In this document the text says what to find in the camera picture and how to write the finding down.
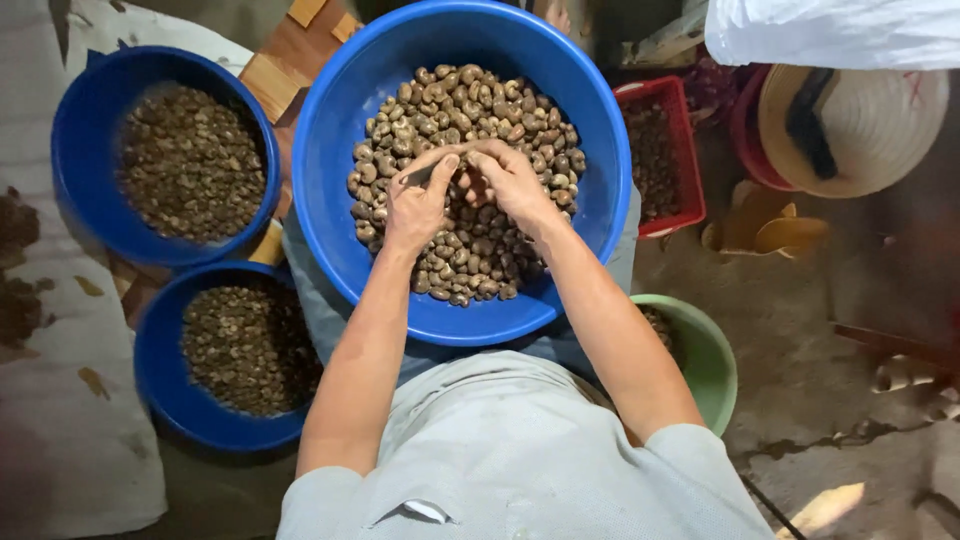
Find red plastic crate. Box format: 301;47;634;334
613;75;708;240

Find heap of dark cashew kernels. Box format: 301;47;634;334
180;282;324;419
115;83;270;246

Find large blue plastic basin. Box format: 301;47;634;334
291;0;633;348

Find medium blue plastic basin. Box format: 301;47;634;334
133;260;325;453
50;45;282;269

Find tan sandals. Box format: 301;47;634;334
701;180;831;261

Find stained white sack cloth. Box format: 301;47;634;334
0;0;258;540

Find green plastic bowl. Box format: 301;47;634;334
628;293;739;438

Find red plastic bucket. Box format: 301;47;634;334
729;64;798;193

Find person's left hand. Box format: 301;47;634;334
382;144;470;255

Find dark red wooden stick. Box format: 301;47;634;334
832;321;960;372

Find conical straw hat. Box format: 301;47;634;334
756;63;951;200

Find person's right hand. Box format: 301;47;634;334
454;138;565;235

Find heap of nuts in bowl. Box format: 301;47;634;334
637;303;681;363

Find heap of pale cashew nuts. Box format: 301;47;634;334
345;63;588;309

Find white plastic bag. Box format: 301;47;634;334
703;0;960;72

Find heap of nuts in crate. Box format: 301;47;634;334
621;99;684;224

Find person's light grey shirt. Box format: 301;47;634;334
275;348;775;540

